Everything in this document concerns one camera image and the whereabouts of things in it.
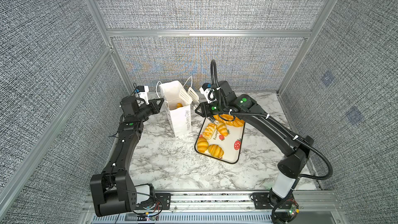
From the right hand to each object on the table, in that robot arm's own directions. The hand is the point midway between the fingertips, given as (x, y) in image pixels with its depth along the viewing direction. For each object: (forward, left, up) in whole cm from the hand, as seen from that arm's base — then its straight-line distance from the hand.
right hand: (198, 108), depth 75 cm
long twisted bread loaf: (-12, -13, +7) cm, 19 cm away
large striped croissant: (+20, +13, -20) cm, 31 cm away
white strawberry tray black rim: (-2, -13, -29) cm, 31 cm away
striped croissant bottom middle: (-11, -9, -24) cm, 28 cm away
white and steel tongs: (+3, +4, +5) cm, 7 cm away
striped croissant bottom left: (-7, -2, -24) cm, 25 cm away
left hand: (+6, +18, 0) cm, 19 cm away
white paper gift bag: (0, +10, -2) cm, 10 cm away
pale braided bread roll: (+2, -6, -23) cm, 24 cm away
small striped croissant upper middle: (+4, -14, -24) cm, 28 cm away
